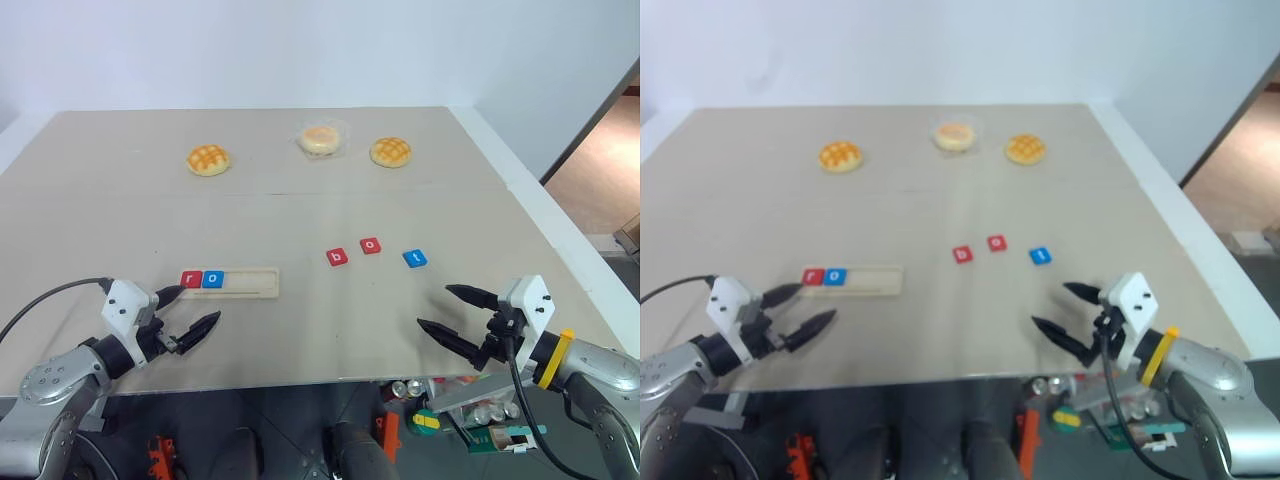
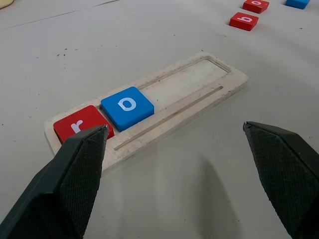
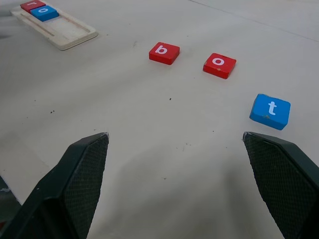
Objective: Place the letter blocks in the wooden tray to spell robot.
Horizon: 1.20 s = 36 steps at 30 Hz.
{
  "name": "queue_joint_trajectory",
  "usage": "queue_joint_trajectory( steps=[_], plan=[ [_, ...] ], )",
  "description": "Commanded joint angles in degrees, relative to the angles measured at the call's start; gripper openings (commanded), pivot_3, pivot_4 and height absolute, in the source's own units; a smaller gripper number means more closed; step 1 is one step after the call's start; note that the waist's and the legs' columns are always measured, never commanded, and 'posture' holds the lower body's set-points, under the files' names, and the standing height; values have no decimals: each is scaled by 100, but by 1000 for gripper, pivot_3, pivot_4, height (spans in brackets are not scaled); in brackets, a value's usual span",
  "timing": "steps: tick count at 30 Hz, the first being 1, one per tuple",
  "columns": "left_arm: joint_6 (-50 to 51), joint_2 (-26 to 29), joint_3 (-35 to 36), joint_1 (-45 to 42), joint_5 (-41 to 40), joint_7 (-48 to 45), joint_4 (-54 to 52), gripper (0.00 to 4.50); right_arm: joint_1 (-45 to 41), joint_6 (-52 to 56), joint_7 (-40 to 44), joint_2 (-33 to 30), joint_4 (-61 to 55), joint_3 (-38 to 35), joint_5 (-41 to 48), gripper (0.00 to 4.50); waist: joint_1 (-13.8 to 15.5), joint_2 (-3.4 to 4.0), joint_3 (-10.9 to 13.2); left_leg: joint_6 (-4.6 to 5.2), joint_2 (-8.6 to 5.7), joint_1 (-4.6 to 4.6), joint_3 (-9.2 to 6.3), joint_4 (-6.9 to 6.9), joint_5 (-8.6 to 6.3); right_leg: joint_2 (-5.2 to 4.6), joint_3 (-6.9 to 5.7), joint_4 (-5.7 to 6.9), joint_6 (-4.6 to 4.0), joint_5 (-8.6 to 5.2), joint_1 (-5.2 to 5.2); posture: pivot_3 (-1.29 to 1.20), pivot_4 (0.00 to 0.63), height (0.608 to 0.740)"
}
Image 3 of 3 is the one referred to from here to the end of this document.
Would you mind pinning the red letter b tile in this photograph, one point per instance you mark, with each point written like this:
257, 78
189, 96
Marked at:
163, 53

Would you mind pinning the blue letter o tile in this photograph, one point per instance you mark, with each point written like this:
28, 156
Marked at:
44, 13

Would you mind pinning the light wooden letter tray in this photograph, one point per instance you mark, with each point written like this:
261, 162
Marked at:
67, 35

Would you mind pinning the red letter o tile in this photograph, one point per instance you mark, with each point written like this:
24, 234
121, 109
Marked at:
219, 66

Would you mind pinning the red letter r tile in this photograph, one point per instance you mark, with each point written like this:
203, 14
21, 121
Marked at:
31, 4

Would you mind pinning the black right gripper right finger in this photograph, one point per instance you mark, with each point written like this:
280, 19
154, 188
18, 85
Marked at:
286, 184

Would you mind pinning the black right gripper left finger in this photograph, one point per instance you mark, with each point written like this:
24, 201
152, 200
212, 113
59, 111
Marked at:
62, 194

